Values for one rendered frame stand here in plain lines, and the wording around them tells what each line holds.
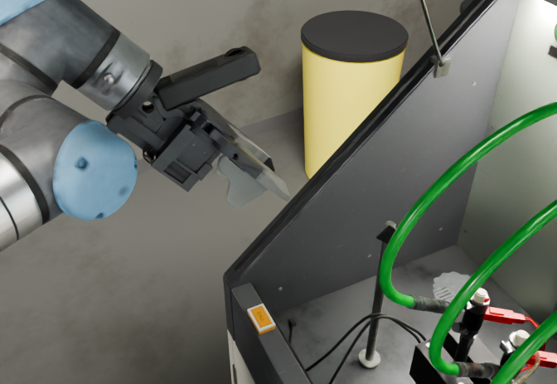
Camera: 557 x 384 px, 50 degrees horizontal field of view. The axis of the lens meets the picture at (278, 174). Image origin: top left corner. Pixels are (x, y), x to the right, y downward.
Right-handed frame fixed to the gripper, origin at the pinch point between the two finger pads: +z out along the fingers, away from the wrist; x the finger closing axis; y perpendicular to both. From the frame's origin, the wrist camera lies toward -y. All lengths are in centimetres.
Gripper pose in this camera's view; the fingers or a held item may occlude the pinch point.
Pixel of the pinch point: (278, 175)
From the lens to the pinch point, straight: 72.0
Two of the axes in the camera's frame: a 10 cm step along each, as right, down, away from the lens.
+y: -6.7, 7.3, 1.6
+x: 2.4, 4.1, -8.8
